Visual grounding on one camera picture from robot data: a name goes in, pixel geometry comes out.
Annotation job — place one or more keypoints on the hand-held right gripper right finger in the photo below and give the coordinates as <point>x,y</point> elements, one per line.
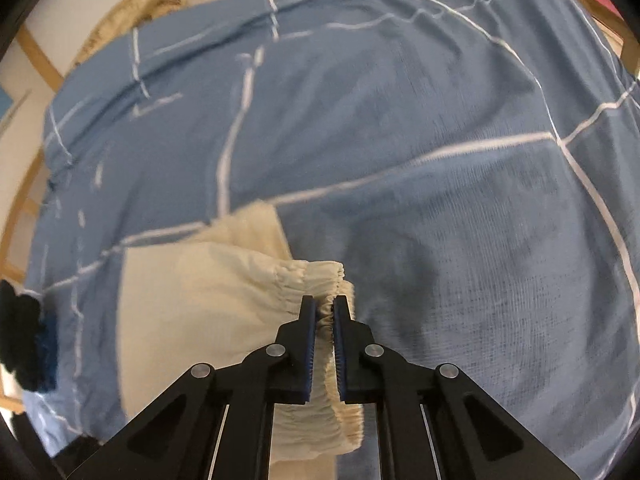
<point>342,355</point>

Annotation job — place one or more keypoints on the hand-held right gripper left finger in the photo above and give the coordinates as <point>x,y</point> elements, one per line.
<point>309,355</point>

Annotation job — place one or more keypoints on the beige pants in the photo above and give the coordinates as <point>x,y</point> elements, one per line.
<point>200,310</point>

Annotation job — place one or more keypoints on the blue checked blanket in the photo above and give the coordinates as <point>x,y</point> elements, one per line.
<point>425,135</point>

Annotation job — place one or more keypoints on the stack of dark folded clothes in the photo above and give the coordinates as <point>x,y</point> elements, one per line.
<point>17,335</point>

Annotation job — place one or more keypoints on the brown patterned pillow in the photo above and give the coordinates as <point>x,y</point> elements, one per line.
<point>125,15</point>

